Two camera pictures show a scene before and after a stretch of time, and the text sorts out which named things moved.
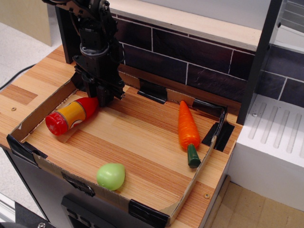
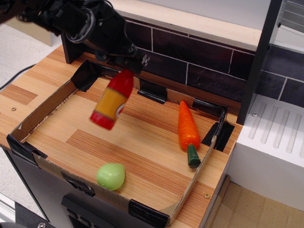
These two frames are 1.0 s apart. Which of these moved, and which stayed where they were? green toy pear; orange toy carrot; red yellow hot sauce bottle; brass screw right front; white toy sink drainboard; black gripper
Moved: black gripper; red yellow hot sauce bottle
Stayed: white toy sink drainboard; green toy pear; orange toy carrot; brass screw right front
